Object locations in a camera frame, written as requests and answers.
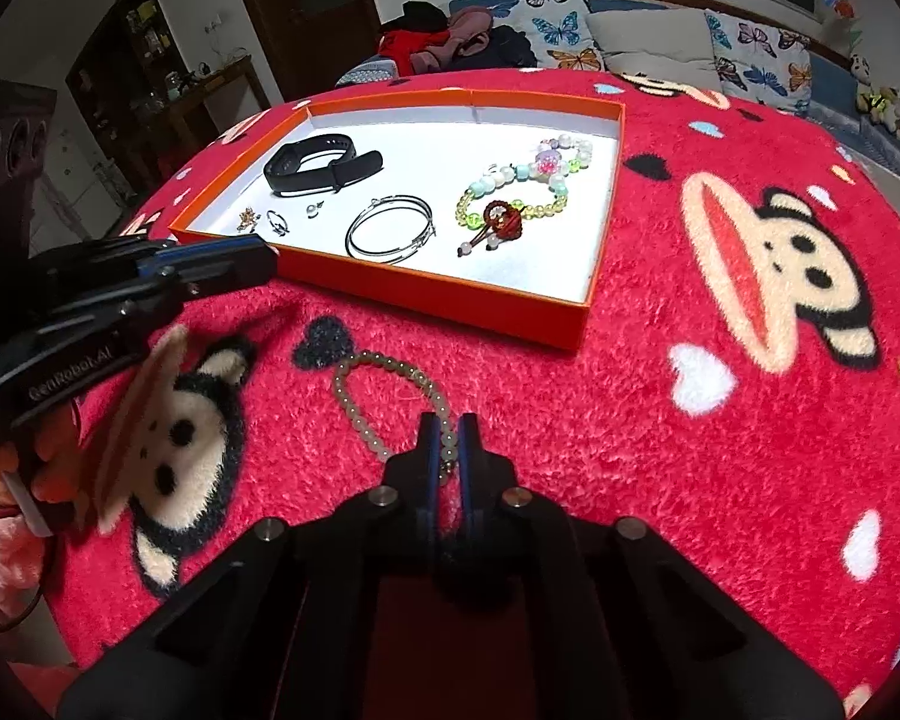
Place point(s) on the white cushion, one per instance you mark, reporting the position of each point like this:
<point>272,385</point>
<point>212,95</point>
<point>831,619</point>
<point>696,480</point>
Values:
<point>656,52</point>

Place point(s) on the person's left hand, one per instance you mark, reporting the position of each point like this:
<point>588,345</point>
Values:
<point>49,465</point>

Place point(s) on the dark wooden door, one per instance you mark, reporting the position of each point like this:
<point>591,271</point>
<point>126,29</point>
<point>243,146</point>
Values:
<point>307,7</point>

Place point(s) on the gold heart earrings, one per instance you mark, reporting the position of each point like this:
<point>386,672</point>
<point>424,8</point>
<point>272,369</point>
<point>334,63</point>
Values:
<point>249,220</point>

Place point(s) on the red monkey print blanket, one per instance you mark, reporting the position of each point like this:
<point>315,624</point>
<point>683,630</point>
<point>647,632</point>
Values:
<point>645,427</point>

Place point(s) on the group of plush toys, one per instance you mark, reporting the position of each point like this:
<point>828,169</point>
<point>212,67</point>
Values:
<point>889,105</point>

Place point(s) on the dark display cabinet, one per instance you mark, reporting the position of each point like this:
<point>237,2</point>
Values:
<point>131,67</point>

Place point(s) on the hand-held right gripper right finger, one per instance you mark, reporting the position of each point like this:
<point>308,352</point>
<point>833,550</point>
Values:
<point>468,465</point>

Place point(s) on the person's left forearm pink sleeve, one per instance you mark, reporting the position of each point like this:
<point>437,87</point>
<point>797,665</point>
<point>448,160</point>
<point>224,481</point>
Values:
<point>0,562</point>

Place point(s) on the blue sofa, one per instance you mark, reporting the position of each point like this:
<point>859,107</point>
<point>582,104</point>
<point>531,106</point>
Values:
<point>832,82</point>

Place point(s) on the butterfly print pillow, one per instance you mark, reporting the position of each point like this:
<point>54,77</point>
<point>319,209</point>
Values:
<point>765,64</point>
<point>559,34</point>

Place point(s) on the colourful pinwheel toy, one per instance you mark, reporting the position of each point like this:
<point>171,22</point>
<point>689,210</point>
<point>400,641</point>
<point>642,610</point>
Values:
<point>840,4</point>

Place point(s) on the black smart band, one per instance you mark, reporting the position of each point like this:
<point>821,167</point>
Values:
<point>292,174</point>

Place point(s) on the pile of clothes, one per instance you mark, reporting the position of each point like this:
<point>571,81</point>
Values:
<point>457,41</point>

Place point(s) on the pearl stud earrings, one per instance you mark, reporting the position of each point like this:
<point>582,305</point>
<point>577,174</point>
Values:
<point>313,211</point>

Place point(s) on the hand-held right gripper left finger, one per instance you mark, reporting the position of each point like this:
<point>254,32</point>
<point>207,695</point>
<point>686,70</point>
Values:
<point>430,457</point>

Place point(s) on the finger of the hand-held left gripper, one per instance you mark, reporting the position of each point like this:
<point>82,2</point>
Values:
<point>210,247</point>
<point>232,274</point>

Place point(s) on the wooden side table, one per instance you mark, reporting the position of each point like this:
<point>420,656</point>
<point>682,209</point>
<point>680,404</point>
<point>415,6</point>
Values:
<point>217,90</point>

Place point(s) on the silver hoop earrings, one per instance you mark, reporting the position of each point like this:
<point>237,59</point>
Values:
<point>352,240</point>

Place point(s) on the orange tray box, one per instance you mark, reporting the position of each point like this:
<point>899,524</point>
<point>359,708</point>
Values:
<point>457,315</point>

